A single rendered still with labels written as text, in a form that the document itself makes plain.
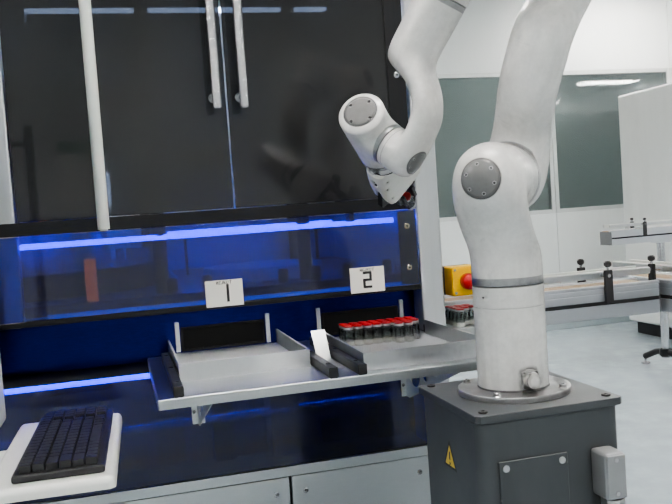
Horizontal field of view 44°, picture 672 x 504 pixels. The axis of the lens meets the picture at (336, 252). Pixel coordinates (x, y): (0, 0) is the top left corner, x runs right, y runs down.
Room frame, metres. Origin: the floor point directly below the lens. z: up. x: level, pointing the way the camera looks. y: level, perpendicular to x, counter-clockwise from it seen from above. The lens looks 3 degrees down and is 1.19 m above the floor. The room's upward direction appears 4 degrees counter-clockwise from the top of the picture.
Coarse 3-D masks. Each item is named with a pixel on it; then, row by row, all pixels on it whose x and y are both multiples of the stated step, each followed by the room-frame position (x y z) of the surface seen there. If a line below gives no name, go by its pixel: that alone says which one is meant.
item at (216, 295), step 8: (224, 280) 1.87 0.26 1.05; (232, 280) 1.87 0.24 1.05; (240, 280) 1.88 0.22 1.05; (208, 288) 1.86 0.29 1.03; (216, 288) 1.86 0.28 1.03; (224, 288) 1.87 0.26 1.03; (232, 288) 1.87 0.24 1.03; (240, 288) 1.88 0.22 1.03; (208, 296) 1.86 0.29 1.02; (216, 296) 1.86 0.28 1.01; (224, 296) 1.87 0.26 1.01; (232, 296) 1.87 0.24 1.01; (240, 296) 1.87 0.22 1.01; (208, 304) 1.86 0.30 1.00; (216, 304) 1.86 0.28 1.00; (224, 304) 1.87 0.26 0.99; (232, 304) 1.87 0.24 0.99; (240, 304) 1.87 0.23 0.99
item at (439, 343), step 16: (432, 336) 1.90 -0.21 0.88; (448, 336) 1.82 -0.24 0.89; (464, 336) 1.73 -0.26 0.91; (352, 352) 1.64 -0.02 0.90; (368, 352) 1.57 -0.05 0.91; (384, 352) 1.58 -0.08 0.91; (400, 352) 1.58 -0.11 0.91; (416, 352) 1.59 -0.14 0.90; (432, 352) 1.60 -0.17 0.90; (448, 352) 1.61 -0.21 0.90; (464, 352) 1.62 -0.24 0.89; (368, 368) 1.57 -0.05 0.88; (384, 368) 1.57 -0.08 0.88
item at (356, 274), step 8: (352, 272) 1.94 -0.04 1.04; (360, 272) 1.95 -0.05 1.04; (376, 272) 1.96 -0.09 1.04; (352, 280) 1.94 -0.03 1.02; (360, 280) 1.95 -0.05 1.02; (376, 280) 1.96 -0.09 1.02; (384, 280) 1.96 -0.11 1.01; (352, 288) 1.94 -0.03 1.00; (360, 288) 1.95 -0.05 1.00; (368, 288) 1.95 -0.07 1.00; (376, 288) 1.96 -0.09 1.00; (384, 288) 1.96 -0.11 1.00
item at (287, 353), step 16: (288, 336) 1.84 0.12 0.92; (192, 352) 1.91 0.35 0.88; (208, 352) 1.90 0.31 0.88; (224, 352) 1.88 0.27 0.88; (240, 352) 1.87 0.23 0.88; (256, 352) 1.85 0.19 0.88; (272, 352) 1.84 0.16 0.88; (288, 352) 1.64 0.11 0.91; (304, 352) 1.65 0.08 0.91; (176, 368) 1.66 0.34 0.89; (192, 368) 1.59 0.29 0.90; (208, 368) 1.60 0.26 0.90; (224, 368) 1.60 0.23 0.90; (240, 368) 1.61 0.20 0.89; (256, 368) 1.62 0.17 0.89; (272, 368) 1.63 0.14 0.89; (288, 368) 1.64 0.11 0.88
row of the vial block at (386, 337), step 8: (400, 320) 1.88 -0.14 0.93; (416, 320) 1.88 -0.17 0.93; (344, 328) 1.84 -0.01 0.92; (352, 328) 1.84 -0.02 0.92; (360, 328) 1.85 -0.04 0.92; (368, 328) 1.85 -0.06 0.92; (376, 328) 1.86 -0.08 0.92; (384, 328) 1.86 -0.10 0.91; (392, 328) 1.87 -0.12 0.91; (416, 328) 1.88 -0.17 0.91; (344, 336) 1.84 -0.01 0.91; (352, 336) 1.84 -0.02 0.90; (360, 336) 1.84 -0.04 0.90; (368, 336) 1.85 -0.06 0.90; (376, 336) 1.86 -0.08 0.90; (384, 336) 1.86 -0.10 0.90; (392, 336) 1.87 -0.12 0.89; (416, 336) 1.88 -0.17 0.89; (352, 344) 1.84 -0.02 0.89; (360, 344) 1.84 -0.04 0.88; (368, 344) 1.85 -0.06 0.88
